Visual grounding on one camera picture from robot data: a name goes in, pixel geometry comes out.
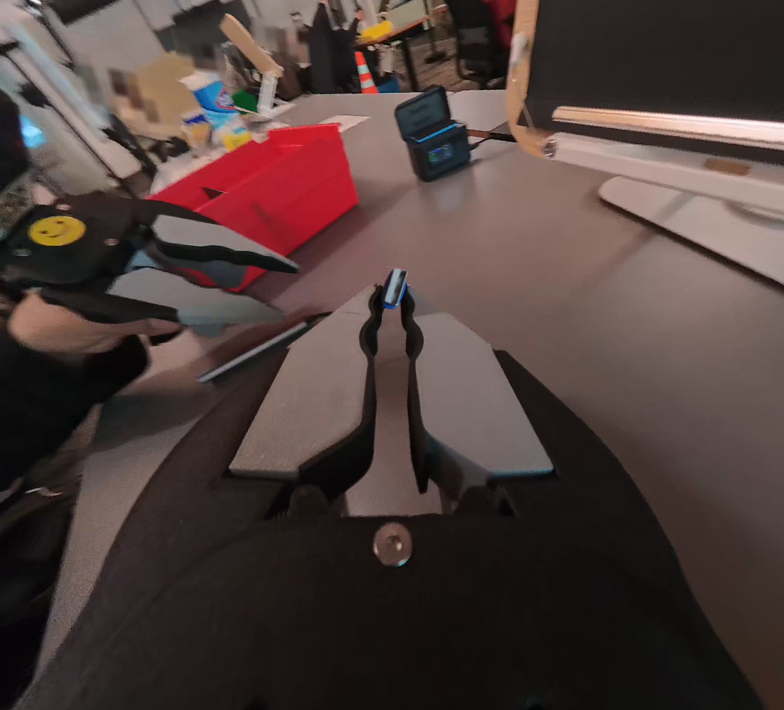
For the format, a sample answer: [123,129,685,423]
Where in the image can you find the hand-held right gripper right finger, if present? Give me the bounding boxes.
[402,289,555,493]

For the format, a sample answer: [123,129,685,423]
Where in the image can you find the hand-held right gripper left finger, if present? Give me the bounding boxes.
[231,289,378,484]

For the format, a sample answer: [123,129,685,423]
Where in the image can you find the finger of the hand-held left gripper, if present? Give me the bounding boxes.
[147,209,302,293]
[74,267,290,337]

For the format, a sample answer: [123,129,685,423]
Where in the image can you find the grey usb hub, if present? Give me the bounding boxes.
[196,316,332,385]

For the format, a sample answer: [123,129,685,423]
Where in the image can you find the red plastic bin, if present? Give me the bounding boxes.
[150,122,361,293]

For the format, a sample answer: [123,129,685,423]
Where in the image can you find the black usb-c cable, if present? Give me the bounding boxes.
[381,268,409,310]

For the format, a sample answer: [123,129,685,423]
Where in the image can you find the person's left hand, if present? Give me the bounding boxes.
[7,290,185,358]

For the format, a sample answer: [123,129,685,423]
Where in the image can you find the white wipes canister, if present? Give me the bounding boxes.
[182,71,253,151]

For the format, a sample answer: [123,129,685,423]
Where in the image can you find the orange traffic cone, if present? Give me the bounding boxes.
[354,49,379,96]

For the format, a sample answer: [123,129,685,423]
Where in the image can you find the blue and black device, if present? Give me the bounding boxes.
[395,86,474,183]

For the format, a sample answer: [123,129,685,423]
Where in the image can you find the black office chair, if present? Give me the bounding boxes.
[429,0,509,89]

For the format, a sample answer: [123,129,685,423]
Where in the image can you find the black monitor screen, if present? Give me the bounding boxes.
[525,0,784,166]

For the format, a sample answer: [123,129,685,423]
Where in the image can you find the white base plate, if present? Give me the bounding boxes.
[598,175,784,287]

